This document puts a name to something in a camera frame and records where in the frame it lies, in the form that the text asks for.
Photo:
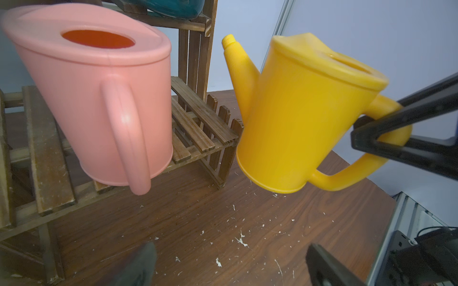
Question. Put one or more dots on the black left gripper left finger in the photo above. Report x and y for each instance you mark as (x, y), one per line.
(137, 269)

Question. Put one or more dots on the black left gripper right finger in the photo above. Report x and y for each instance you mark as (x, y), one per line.
(325, 270)

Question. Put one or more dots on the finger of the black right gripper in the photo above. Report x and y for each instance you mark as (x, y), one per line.
(438, 156)
(433, 101)

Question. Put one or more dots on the brown wooden slatted shelf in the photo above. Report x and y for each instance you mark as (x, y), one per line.
(45, 180)

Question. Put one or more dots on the yellow watering can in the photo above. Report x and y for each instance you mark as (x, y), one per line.
(298, 108)

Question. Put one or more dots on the pink watering can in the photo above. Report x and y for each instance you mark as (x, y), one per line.
(107, 80)

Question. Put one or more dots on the dark green watering can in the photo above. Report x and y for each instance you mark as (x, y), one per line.
(177, 9)

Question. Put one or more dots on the right corner metal profile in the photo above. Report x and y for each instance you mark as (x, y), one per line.
(283, 17)

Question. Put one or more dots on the aluminium front rail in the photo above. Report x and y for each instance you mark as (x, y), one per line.
(412, 218)

